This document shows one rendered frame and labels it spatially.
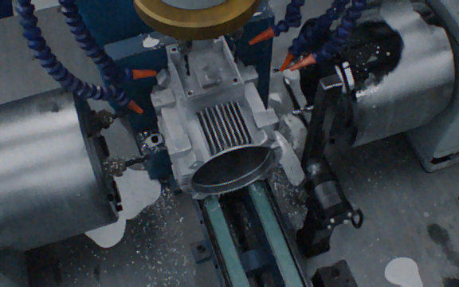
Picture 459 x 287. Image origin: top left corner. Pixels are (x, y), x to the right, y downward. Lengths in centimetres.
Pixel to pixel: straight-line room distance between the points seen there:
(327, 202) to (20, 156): 48
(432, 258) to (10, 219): 79
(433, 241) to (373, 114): 36
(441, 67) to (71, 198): 64
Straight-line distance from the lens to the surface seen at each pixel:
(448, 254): 115
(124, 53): 90
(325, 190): 87
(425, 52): 93
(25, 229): 86
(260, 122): 88
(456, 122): 106
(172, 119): 91
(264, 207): 98
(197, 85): 88
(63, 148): 81
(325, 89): 72
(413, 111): 95
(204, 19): 67
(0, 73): 142
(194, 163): 83
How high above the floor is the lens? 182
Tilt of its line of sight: 60 degrees down
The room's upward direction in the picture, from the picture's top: 3 degrees counter-clockwise
